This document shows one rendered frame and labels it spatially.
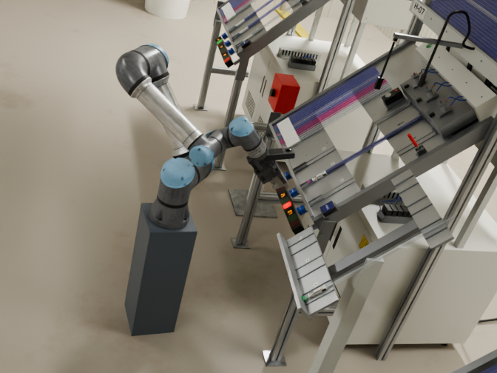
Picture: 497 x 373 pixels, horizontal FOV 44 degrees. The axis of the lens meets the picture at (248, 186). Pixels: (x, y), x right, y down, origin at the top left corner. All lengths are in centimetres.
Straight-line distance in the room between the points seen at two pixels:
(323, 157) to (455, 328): 104
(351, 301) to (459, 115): 74
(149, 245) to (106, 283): 59
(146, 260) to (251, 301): 72
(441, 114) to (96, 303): 159
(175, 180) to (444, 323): 141
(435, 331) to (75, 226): 175
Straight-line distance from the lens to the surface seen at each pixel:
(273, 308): 289
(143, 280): 240
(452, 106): 229
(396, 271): 254
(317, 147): 251
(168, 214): 225
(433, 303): 278
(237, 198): 348
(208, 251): 308
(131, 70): 215
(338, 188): 229
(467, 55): 238
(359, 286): 202
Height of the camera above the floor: 196
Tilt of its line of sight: 33 degrees down
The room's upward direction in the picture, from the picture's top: 16 degrees clockwise
